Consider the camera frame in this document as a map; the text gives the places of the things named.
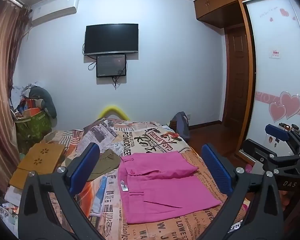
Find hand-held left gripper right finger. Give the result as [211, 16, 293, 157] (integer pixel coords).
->
[201, 144, 284, 240]

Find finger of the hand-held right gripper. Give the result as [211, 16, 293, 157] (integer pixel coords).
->
[265, 123, 300, 155]
[240, 139, 300, 178]

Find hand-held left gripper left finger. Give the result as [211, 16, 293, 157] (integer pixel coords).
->
[18, 142, 105, 240]

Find pink pants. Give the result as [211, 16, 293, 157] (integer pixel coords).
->
[118, 151, 222, 225]

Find olive green pants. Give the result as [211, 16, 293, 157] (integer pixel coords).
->
[87, 149, 121, 182]

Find grey blue backpack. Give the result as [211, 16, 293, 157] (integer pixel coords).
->
[169, 111, 190, 143]

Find newspaper print bed sheet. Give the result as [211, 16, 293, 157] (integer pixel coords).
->
[5, 119, 250, 240]

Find green patterned bag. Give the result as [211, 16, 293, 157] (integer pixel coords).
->
[14, 110, 53, 153]

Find orange box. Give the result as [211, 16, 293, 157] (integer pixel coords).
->
[19, 99, 44, 117]

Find crumpled white papers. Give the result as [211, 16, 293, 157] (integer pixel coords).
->
[9, 82, 34, 112]

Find striped brown curtain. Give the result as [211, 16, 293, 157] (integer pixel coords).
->
[0, 0, 32, 198]

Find wooden overhead cabinet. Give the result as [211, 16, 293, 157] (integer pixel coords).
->
[193, 0, 294, 25]

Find white air conditioner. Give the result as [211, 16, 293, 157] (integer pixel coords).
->
[30, 0, 80, 22]

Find small black wall monitor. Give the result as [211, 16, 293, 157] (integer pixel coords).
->
[96, 54, 127, 78]

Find black wall television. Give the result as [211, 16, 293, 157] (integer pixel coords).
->
[84, 23, 139, 55]

